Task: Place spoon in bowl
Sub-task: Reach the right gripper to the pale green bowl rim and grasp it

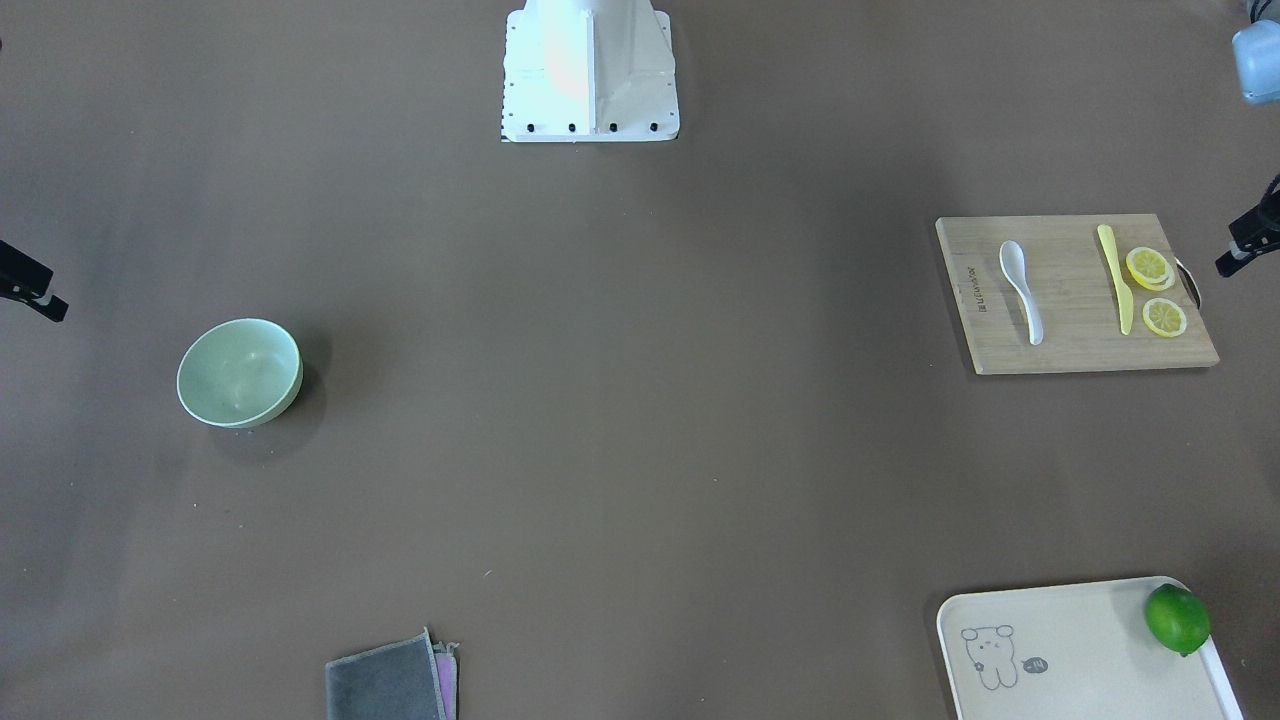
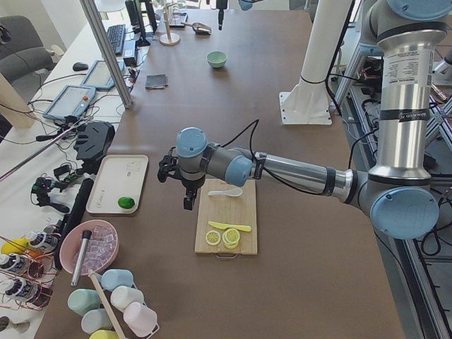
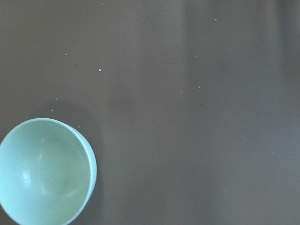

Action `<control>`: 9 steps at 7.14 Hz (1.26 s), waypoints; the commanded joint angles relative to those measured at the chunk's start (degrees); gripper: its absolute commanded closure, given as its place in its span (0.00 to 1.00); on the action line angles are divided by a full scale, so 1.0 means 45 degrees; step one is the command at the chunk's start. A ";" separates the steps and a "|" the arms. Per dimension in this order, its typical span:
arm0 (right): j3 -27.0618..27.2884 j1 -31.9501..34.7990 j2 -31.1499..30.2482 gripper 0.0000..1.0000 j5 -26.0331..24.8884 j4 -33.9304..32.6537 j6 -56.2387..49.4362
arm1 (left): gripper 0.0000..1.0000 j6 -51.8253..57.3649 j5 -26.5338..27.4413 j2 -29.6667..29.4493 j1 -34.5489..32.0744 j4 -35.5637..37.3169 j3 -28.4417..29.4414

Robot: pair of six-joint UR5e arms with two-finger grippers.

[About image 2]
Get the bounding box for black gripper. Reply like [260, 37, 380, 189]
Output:
[157, 147, 205, 210]
[215, 0, 228, 30]

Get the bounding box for white ceramic spoon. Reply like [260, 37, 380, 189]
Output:
[208, 187, 243, 197]

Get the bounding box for green ceramic bowl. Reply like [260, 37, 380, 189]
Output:
[206, 51, 227, 69]

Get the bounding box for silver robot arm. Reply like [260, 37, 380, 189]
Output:
[157, 1, 451, 239]
[215, 0, 261, 30]

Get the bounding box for pink bowl of ice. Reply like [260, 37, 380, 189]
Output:
[59, 220, 119, 275]

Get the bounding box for metal scoop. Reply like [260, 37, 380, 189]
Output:
[182, 21, 212, 35]

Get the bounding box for bamboo cutting board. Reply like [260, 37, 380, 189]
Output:
[194, 179, 258, 255]

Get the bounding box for lemon slice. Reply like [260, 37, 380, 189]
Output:
[222, 228, 241, 249]
[205, 230, 221, 246]

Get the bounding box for wooden mug tree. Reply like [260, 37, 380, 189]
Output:
[159, 1, 186, 46]

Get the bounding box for yellow plastic knife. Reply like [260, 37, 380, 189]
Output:
[208, 221, 252, 232]

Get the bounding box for green lime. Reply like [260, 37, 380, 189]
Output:
[117, 196, 136, 210]

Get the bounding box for cream rabbit tray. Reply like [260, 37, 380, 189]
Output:
[85, 155, 148, 214]

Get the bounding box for black monitor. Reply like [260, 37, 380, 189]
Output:
[125, 0, 157, 47]

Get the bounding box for grey folded cloth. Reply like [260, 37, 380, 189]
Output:
[145, 74, 167, 90]

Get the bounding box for black keyboard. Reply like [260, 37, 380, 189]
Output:
[107, 24, 126, 56]

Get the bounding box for steel muddler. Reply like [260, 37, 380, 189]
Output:
[70, 230, 92, 287]

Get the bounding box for blue cup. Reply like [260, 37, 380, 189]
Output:
[101, 268, 134, 292]

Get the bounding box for white cup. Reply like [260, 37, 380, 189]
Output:
[110, 286, 145, 312]

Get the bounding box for pink cup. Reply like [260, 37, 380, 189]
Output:
[123, 302, 157, 338]

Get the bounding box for blue teach pendant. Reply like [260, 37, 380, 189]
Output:
[43, 85, 96, 120]
[81, 60, 114, 92]

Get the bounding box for green cup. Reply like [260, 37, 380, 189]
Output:
[67, 289, 101, 316]

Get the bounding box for black computer mouse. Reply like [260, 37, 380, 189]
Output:
[72, 62, 89, 72]

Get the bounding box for yellow lemon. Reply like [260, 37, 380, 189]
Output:
[1, 238, 29, 254]

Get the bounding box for white pedestal column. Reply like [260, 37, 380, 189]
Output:
[279, 0, 353, 125]

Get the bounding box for aluminium frame post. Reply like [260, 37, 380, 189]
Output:
[80, 0, 133, 109]

